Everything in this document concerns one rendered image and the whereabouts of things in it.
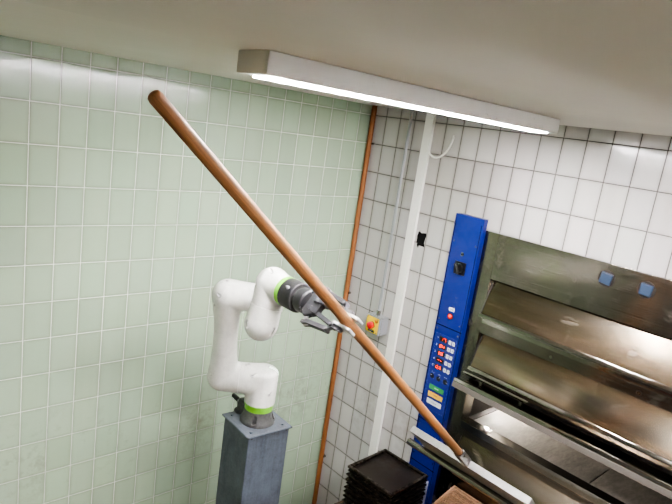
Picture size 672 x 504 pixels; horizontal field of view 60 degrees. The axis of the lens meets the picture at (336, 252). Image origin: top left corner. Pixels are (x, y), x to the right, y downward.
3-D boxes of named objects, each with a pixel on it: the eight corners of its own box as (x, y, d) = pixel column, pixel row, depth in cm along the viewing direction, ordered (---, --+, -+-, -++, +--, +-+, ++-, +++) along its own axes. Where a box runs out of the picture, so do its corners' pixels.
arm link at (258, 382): (239, 397, 253) (244, 357, 249) (275, 401, 254) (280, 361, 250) (235, 412, 240) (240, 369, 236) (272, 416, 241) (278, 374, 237)
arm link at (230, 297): (209, 375, 252) (215, 270, 227) (247, 379, 253) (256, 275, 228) (203, 395, 241) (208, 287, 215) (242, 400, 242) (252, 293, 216)
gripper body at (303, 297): (315, 294, 175) (336, 304, 169) (298, 316, 173) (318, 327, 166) (303, 280, 170) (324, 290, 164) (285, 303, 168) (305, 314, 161)
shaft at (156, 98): (149, 98, 104) (160, 87, 105) (142, 97, 106) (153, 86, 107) (459, 457, 215) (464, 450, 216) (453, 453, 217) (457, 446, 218)
